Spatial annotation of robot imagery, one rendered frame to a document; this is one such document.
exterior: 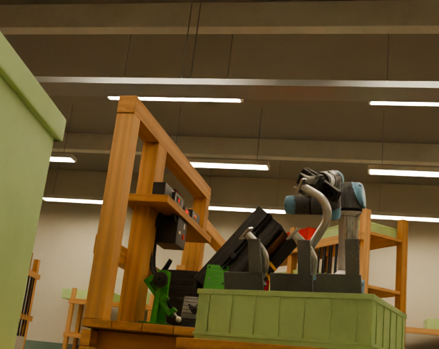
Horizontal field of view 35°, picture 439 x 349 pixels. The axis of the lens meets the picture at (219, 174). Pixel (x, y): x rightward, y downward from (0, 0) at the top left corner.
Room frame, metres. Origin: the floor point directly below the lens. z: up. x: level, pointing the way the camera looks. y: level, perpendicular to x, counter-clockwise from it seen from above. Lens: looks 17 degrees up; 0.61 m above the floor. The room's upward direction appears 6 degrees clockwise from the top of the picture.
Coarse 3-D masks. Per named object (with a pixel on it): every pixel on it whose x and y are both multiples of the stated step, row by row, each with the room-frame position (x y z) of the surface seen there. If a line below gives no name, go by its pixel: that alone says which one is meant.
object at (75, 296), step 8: (64, 288) 12.83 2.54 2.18; (72, 288) 12.74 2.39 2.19; (64, 296) 12.83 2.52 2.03; (72, 296) 12.73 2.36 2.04; (80, 296) 12.76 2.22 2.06; (152, 296) 12.39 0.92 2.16; (72, 304) 12.72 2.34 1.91; (80, 304) 13.15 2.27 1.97; (112, 304) 12.51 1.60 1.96; (152, 304) 12.39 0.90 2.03; (72, 312) 12.75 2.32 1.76; (80, 312) 13.14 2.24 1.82; (80, 320) 13.17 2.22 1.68; (88, 328) 12.72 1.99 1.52; (64, 336) 12.69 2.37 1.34; (72, 336) 12.66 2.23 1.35; (80, 336) 12.62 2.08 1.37; (64, 344) 12.73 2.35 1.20
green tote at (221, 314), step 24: (216, 312) 2.39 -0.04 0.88; (240, 312) 2.34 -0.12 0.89; (264, 312) 2.30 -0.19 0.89; (288, 312) 2.26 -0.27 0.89; (312, 312) 2.22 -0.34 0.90; (336, 312) 2.18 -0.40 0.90; (360, 312) 2.14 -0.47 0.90; (384, 312) 2.23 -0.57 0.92; (216, 336) 2.38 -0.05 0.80; (240, 336) 2.33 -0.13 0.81; (264, 336) 2.29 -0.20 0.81; (288, 336) 2.26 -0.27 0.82; (312, 336) 2.22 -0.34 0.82; (336, 336) 2.18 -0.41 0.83; (360, 336) 2.14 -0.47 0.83; (384, 336) 2.25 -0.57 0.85
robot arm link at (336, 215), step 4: (340, 196) 2.62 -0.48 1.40; (312, 200) 2.64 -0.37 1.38; (316, 200) 2.63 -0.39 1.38; (328, 200) 2.61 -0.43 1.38; (340, 200) 2.62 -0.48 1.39; (312, 204) 2.64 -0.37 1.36; (316, 204) 2.63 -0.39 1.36; (320, 204) 2.62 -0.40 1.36; (332, 204) 2.61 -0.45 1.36; (336, 204) 2.61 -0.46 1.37; (340, 204) 2.63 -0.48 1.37; (312, 208) 2.64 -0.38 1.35; (316, 208) 2.64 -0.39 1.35; (320, 208) 2.63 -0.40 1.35; (332, 208) 2.61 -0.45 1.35; (336, 208) 2.62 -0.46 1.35; (340, 208) 2.63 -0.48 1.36; (312, 212) 2.65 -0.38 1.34; (316, 212) 2.65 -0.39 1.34; (320, 212) 2.64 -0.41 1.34; (332, 212) 2.62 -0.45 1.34; (336, 212) 2.62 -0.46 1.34; (340, 212) 2.64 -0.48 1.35; (332, 216) 2.63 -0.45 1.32; (336, 216) 2.63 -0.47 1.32; (340, 216) 2.65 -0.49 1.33
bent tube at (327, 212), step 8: (304, 184) 2.35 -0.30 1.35; (296, 192) 2.37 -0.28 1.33; (304, 192) 2.36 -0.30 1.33; (312, 192) 2.34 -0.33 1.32; (320, 192) 2.34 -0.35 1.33; (320, 200) 2.34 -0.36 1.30; (328, 208) 2.33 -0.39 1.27; (328, 216) 2.34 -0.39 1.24; (320, 224) 2.37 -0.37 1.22; (328, 224) 2.36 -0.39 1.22; (320, 232) 2.37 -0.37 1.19; (312, 240) 2.40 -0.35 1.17
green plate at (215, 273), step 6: (210, 270) 3.67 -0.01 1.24; (216, 270) 3.66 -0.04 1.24; (222, 270) 3.66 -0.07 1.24; (228, 270) 3.66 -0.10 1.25; (210, 276) 3.66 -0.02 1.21; (216, 276) 3.65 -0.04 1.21; (222, 276) 3.65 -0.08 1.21; (204, 282) 3.66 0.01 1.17; (210, 282) 3.65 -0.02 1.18; (216, 282) 3.64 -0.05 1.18; (222, 282) 3.64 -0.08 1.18; (204, 288) 3.65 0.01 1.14; (210, 288) 3.64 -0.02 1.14; (216, 288) 3.63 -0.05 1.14; (222, 288) 3.63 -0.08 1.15
